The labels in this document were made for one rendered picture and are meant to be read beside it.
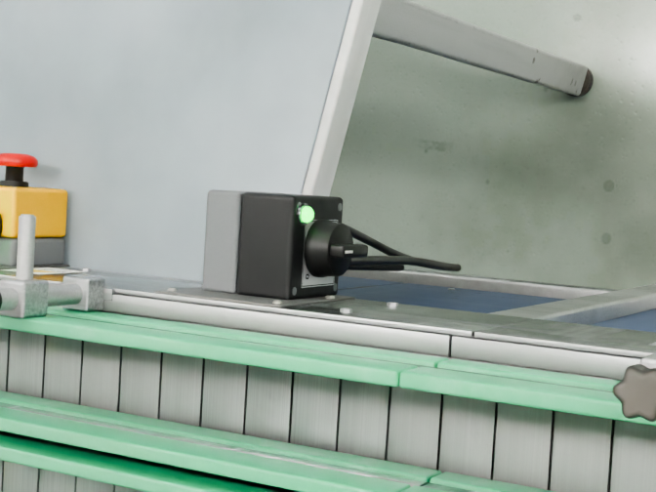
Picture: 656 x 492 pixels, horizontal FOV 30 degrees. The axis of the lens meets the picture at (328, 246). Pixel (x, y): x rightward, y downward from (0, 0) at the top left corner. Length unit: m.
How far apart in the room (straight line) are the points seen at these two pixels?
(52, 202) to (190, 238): 0.14
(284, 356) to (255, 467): 0.08
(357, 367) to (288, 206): 0.21
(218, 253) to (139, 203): 0.17
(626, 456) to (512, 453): 0.07
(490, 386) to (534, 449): 0.10
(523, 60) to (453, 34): 0.21
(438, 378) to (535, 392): 0.06
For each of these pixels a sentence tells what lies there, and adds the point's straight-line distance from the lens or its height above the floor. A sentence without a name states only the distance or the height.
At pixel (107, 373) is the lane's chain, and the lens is 0.96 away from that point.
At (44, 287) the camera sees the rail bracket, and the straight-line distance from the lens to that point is 0.90.
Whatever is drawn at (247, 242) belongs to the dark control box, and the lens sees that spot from 0.93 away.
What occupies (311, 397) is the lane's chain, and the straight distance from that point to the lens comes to 0.86.
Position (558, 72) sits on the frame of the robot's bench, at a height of 0.14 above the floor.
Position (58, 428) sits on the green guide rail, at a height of 0.96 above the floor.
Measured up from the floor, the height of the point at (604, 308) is 0.52.
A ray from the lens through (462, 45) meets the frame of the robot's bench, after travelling 1.28.
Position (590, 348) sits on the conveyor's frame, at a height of 0.88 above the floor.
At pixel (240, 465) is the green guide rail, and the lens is 0.80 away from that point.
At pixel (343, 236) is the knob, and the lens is 0.94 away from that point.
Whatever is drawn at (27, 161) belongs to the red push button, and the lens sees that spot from 1.12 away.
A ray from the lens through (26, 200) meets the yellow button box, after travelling 1.10.
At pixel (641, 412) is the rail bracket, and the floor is 1.01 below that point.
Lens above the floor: 1.62
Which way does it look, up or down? 61 degrees down
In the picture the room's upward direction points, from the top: 92 degrees counter-clockwise
